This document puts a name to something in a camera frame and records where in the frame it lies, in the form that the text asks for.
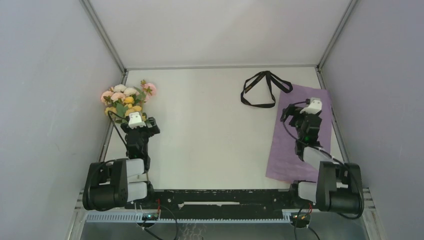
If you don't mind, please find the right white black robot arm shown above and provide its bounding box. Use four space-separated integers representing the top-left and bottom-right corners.
280 99 365 220

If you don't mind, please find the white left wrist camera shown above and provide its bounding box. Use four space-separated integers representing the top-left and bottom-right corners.
128 111 146 129

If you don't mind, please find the black ribbon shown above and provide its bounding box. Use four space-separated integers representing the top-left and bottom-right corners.
240 70 293 109

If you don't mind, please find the purple pink wrapping paper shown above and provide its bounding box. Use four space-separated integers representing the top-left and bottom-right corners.
265 84 333 184

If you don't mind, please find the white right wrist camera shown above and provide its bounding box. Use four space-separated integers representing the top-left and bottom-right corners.
299 97 323 115

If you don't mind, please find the yellow fake flower stem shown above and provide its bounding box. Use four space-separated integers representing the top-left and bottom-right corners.
104 95 147 124

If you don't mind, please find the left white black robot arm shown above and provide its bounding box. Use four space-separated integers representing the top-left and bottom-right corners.
82 117 160 212

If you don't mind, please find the white fake flower stem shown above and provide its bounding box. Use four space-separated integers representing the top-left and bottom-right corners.
112 84 139 97

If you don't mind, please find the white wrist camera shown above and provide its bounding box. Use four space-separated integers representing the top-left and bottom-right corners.
299 97 323 115
128 111 146 129

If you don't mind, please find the white slotted cable duct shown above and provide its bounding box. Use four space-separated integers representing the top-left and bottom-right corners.
85 211 292 224

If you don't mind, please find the left green circuit board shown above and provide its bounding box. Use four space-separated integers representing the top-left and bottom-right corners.
142 213 159 222

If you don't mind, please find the right circuit board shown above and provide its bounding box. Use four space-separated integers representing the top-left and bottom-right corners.
290 214 312 223

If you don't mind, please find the pink bud fake flower stem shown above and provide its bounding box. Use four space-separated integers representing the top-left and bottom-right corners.
135 79 157 103

